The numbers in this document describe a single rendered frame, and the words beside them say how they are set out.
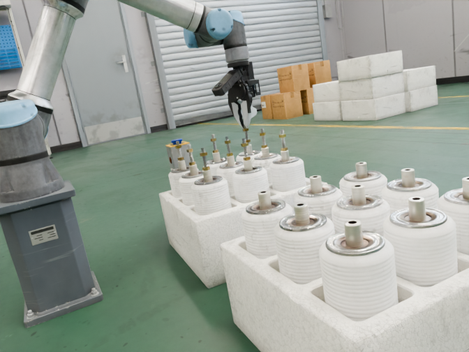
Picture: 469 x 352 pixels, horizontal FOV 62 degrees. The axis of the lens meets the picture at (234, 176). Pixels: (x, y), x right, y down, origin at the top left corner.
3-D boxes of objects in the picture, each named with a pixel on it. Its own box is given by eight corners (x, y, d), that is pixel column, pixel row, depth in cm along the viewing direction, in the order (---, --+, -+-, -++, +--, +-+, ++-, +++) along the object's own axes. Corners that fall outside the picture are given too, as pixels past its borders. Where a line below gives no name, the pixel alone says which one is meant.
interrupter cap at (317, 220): (296, 237, 58) (296, 233, 58) (270, 225, 65) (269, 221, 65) (337, 223, 61) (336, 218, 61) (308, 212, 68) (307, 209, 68)
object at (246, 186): (275, 224, 115) (266, 164, 111) (276, 237, 106) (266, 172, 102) (243, 228, 116) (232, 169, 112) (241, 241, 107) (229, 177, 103)
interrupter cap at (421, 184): (411, 195, 67) (410, 192, 67) (377, 188, 74) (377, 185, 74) (441, 185, 70) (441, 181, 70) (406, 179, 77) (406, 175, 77)
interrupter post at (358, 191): (359, 207, 66) (356, 188, 65) (349, 204, 68) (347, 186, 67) (370, 204, 67) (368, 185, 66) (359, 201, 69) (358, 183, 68)
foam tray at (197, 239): (208, 289, 98) (195, 221, 94) (169, 243, 134) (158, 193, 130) (334, 243, 113) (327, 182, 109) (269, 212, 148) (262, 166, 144)
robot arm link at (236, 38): (212, 16, 126) (237, 13, 129) (218, 52, 128) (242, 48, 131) (220, 10, 119) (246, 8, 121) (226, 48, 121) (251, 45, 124)
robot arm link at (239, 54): (236, 46, 121) (218, 51, 126) (239, 61, 122) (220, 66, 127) (252, 45, 126) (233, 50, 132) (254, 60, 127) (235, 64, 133)
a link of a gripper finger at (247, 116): (262, 125, 132) (257, 97, 130) (251, 128, 127) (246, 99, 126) (255, 126, 134) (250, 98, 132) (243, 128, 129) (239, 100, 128)
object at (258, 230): (271, 314, 71) (255, 221, 67) (246, 293, 80) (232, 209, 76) (313, 295, 75) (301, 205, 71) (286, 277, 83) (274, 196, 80)
